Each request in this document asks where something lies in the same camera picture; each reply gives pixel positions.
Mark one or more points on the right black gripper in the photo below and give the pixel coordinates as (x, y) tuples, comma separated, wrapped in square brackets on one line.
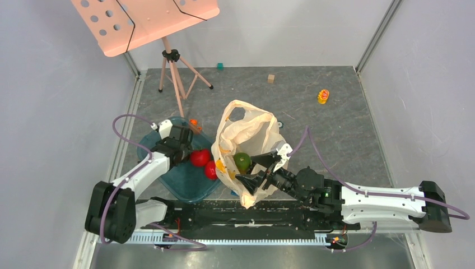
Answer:
[(267, 172)]

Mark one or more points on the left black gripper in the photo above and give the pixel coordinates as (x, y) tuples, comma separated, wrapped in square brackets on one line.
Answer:
[(187, 147)]

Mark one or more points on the green fake mango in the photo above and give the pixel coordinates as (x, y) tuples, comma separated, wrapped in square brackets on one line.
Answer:
[(242, 162)]

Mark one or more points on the red fake tomato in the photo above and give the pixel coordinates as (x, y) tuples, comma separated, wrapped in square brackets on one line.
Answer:
[(200, 158)]

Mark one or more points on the translucent cream plastic bag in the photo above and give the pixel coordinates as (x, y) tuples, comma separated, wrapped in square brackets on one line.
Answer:
[(243, 128)]

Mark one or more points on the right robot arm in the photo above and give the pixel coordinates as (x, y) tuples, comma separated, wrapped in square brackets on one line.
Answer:
[(352, 204)]

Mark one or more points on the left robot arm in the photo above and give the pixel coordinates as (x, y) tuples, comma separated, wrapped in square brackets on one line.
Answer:
[(114, 213)]

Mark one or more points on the orange curved toy block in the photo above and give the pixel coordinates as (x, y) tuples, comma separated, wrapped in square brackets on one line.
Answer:
[(195, 124)]

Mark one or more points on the small wooden cube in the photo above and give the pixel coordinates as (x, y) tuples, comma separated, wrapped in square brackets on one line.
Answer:
[(271, 79)]

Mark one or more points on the yellow butterfly toy block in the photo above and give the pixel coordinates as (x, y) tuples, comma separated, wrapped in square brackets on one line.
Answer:
[(323, 96)]

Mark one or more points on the pink music stand desk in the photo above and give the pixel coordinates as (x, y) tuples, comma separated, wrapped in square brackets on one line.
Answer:
[(121, 26)]

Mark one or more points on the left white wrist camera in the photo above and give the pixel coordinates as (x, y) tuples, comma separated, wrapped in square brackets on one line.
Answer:
[(163, 128)]

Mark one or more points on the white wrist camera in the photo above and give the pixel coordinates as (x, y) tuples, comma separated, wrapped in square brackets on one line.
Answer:
[(163, 128), (280, 155)]

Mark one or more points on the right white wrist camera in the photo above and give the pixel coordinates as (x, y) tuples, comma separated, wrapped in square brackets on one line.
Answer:
[(280, 155)]

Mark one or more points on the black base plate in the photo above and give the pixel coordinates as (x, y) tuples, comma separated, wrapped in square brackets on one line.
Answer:
[(227, 219)]

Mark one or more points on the aluminium frame rail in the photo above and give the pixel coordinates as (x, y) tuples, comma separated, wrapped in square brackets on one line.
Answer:
[(380, 245)]

